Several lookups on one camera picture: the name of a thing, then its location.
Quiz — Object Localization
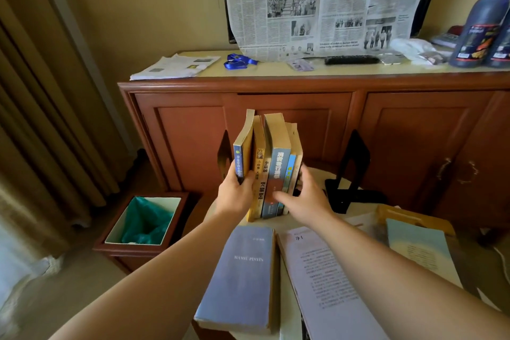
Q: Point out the person's left hand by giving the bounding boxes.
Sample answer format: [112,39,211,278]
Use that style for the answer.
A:
[215,160,256,221]

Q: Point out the person's right hand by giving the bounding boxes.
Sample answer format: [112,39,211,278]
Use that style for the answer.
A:
[273,164,337,229]

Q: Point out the black metal bookend rack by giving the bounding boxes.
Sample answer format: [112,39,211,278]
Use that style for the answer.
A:
[217,130,388,215]

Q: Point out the yellow picture storybook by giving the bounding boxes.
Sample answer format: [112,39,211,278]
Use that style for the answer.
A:
[246,114,267,223]

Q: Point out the dark figure cover book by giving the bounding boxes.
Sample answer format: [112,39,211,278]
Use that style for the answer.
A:
[232,108,256,185]

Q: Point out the grey cover book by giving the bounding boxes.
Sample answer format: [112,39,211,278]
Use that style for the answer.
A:
[285,122,304,215]

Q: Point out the teal orange cover book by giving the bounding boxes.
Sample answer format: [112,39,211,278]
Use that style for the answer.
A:
[261,112,292,220]

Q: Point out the lavender cover book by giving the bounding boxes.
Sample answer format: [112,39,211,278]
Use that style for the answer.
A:
[194,225,281,335]

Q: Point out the small white blue book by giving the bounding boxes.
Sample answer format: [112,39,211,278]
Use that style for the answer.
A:
[385,218,464,290]

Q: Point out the person's right forearm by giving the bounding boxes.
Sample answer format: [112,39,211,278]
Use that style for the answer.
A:
[312,214,510,340]

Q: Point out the person's left forearm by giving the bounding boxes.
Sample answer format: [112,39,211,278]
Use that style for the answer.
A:
[49,210,240,340]

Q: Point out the round wooden table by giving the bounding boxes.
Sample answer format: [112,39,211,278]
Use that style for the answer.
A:
[191,168,503,340]

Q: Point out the white paper sheets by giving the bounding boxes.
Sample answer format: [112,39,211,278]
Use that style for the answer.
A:
[344,211,503,312]

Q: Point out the wooden sideboard cabinet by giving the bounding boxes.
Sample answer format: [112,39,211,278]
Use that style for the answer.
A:
[117,71,510,229]

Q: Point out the green bin liner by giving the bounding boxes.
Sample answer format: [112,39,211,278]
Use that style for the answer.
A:
[105,196,182,246]

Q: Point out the wooden trash bin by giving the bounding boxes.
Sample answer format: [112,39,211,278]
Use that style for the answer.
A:
[92,191,190,273]

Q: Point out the small lavender packet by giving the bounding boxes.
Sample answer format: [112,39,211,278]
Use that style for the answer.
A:
[286,58,316,72]

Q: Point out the folded newspaper pile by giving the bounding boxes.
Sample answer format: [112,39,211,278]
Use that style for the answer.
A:
[130,53,221,81]

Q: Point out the black remote control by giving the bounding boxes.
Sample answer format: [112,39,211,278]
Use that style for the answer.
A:
[324,55,381,65]

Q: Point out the white plastic bag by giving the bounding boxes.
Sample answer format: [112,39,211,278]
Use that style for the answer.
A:
[390,37,437,65]

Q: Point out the small clear packet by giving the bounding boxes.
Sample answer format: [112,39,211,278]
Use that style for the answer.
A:
[418,50,449,65]

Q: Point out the beige curtain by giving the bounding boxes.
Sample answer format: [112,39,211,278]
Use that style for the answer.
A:
[0,0,136,257]

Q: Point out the grey blue flat booklet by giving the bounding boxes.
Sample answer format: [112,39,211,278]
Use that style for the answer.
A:
[430,32,461,49]

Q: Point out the white sheer curtain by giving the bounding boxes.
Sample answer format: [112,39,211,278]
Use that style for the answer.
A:
[0,216,64,336]

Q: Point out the dark blue red-capped bottle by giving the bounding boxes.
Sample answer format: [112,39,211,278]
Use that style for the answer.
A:
[449,0,510,69]
[486,13,510,69]

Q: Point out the blue lanyard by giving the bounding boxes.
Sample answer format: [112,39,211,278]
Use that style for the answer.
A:
[223,53,259,71]

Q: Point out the white cable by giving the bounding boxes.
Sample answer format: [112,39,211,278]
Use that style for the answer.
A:
[493,246,510,285]

